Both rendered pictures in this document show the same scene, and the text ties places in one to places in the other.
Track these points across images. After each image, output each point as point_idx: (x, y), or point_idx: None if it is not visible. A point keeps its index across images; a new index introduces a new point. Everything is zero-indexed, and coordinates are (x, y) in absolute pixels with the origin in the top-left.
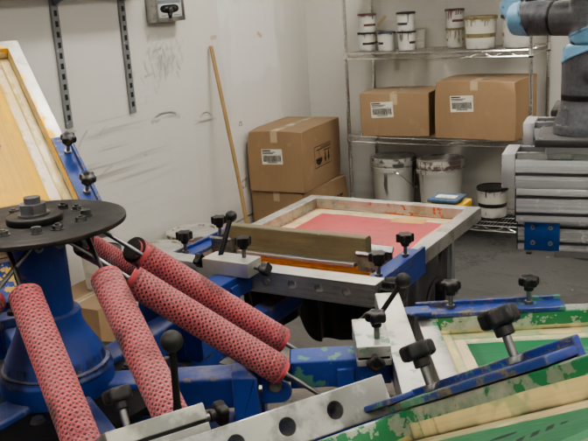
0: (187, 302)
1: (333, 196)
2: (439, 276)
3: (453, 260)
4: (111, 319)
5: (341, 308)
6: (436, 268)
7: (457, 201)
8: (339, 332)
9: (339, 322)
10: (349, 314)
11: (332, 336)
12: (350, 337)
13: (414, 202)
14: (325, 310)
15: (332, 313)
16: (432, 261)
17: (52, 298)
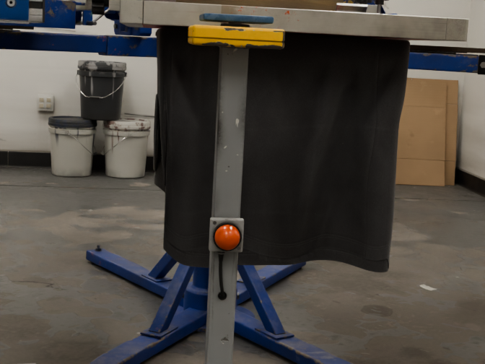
0: None
1: (419, 16)
2: (156, 98)
3: (214, 164)
4: None
5: (351, 205)
6: (157, 79)
7: (199, 16)
8: (356, 251)
9: (357, 233)
10: (335, 214)
11: (374, 267)
12: (333, 255)
13: (250, 6)
14: (390, 219)
15: (377, 224)
16: (157, 63)
17: None
